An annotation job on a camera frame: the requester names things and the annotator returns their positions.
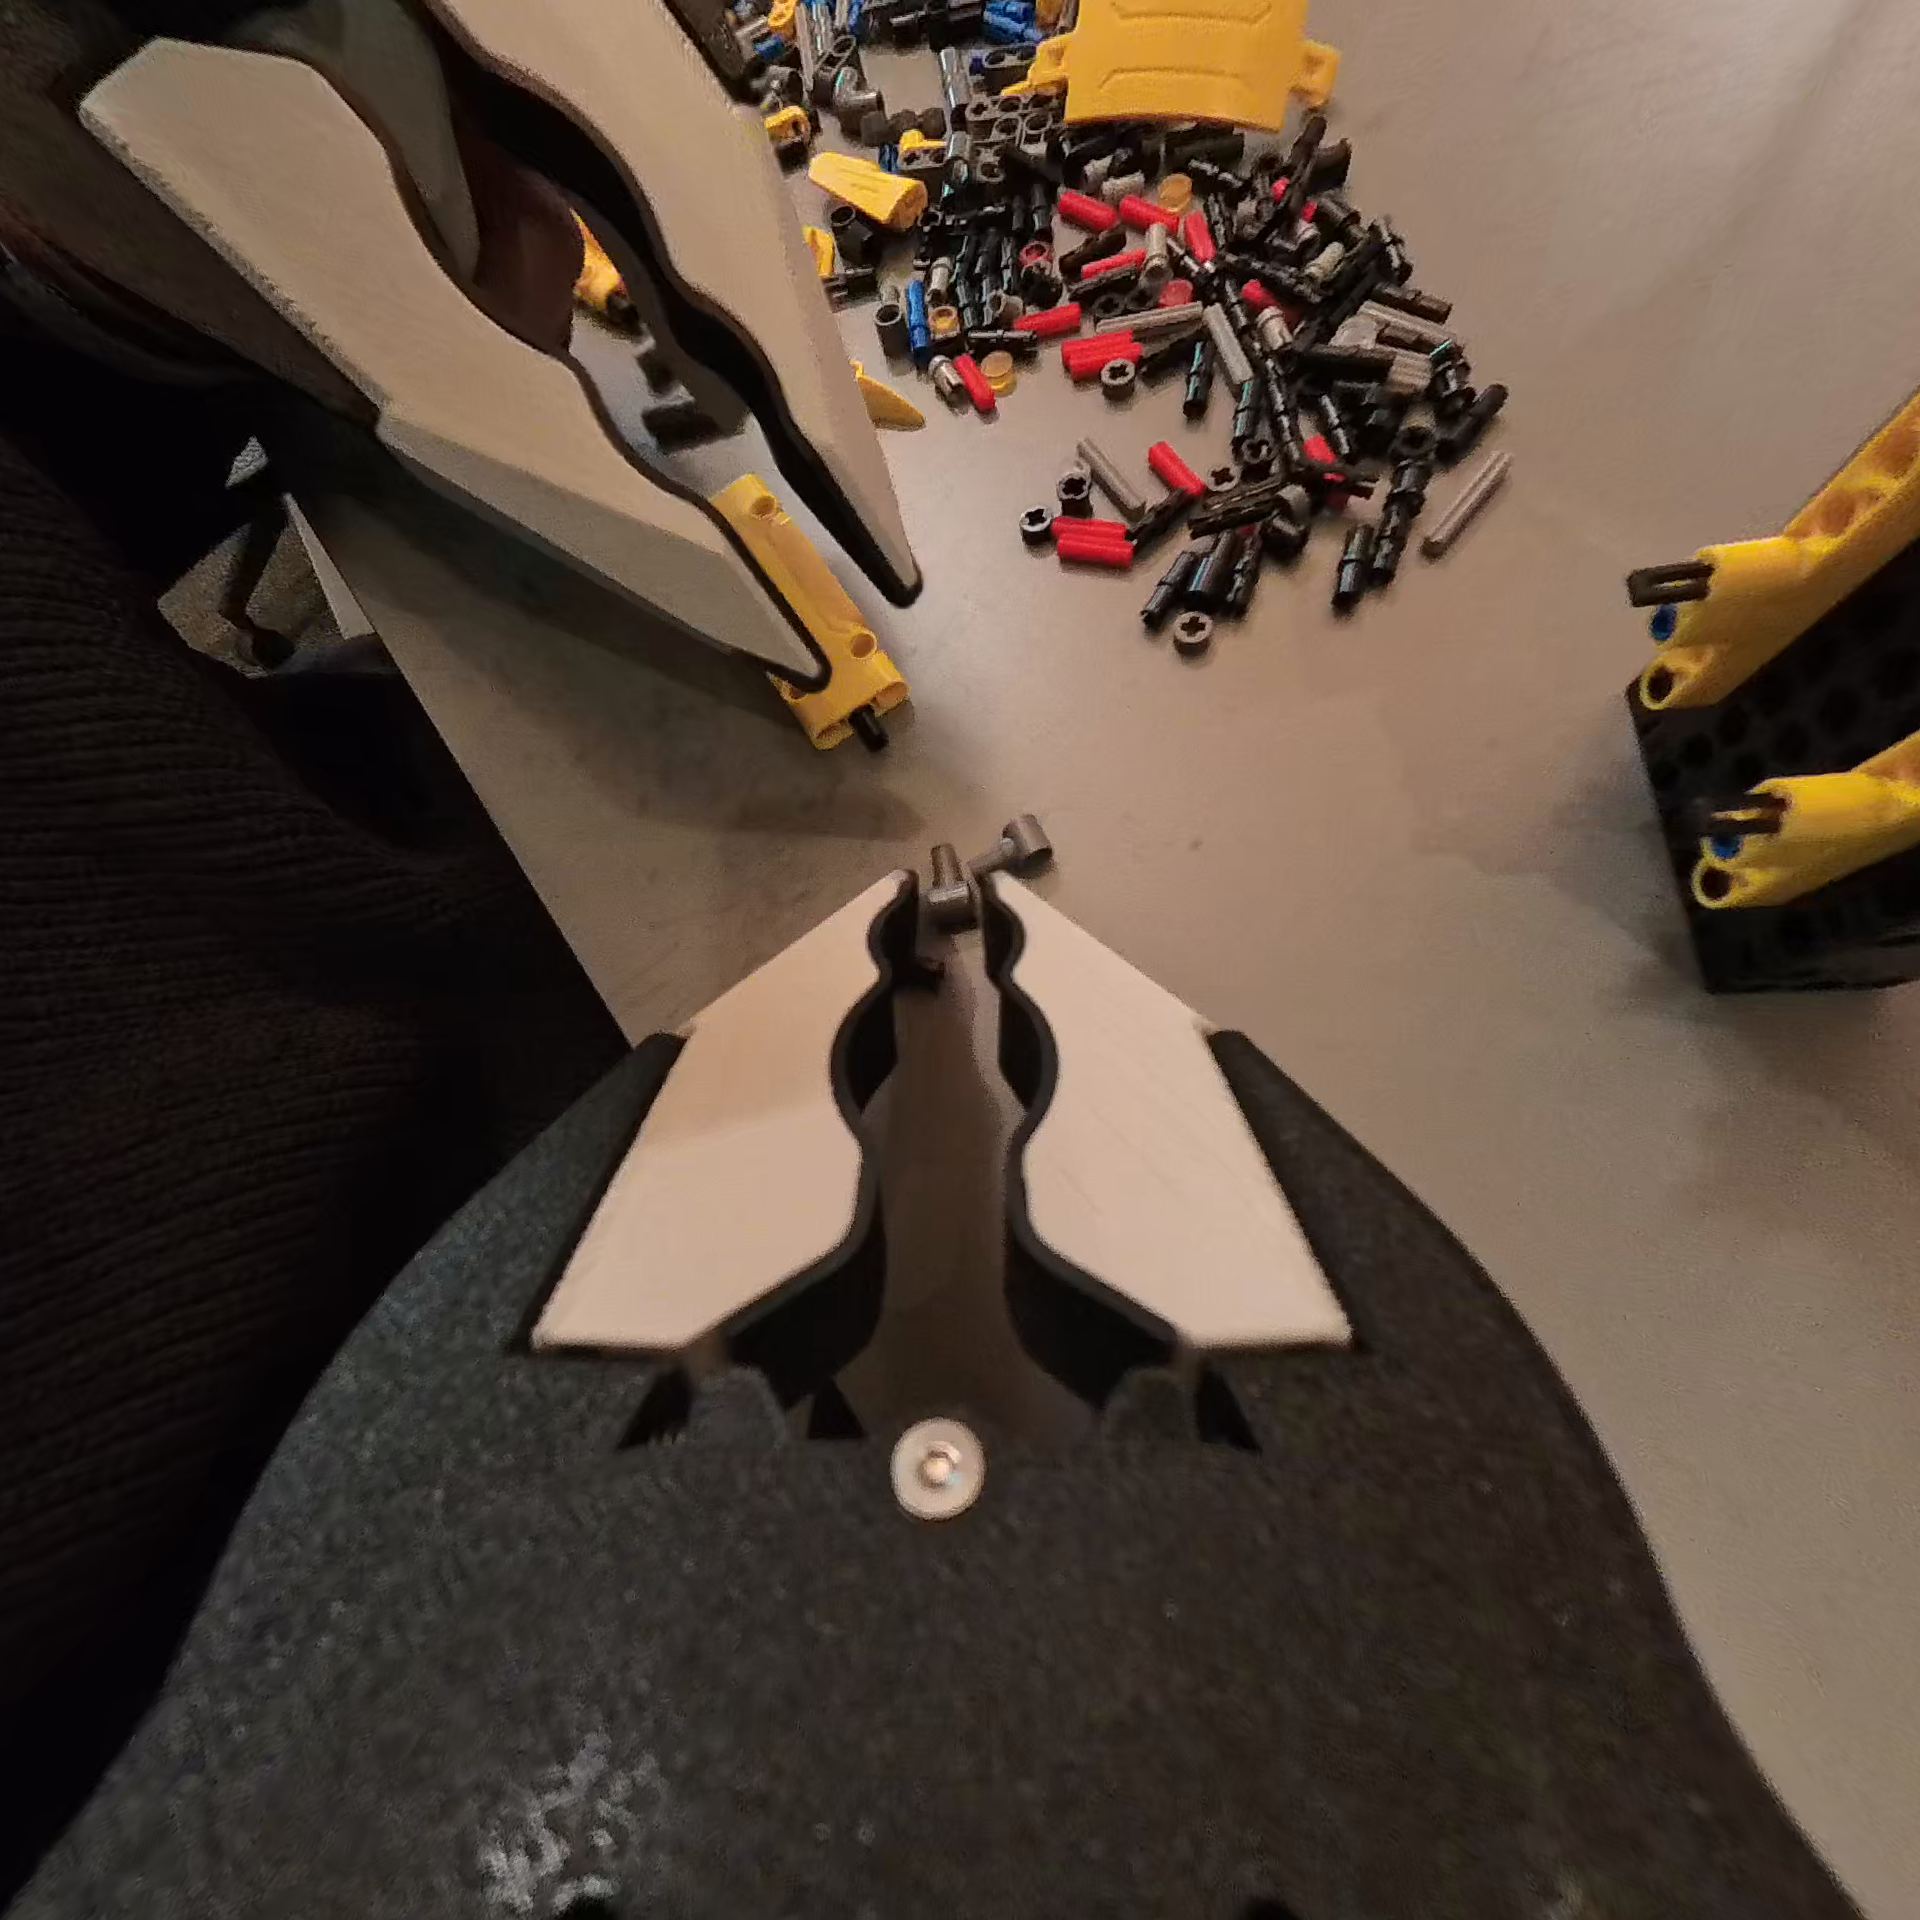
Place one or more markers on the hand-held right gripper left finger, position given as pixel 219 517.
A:
pixel 706 1184

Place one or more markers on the yellow tooth piece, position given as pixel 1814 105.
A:
pixel 885 399

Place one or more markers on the black tower with yellow beams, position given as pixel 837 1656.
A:
pixel 1792 751

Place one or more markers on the pile of plastic building pieces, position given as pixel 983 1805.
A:
pixel 1276 300

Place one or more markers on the person's black knit sweater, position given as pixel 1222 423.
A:
pixel 226 1050

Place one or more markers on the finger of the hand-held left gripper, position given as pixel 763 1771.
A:
pixel 347 271
pixel 706 180

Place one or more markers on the small yellow angled connector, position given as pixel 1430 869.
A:
pixel 598 271

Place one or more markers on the light grey axle rod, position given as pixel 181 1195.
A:
pixel 1468 503

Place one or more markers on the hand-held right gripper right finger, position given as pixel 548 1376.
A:
pixel 1172 1184

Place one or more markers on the large yellow curved panel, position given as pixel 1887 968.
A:
pixel 1172 60

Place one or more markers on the small grey connector piece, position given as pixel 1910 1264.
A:
pixel 1028 839
pixel 950 892

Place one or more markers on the yellow connector beam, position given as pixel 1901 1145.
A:
pixel 820 660

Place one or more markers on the yellow cone piece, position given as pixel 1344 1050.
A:
pixel 870 188

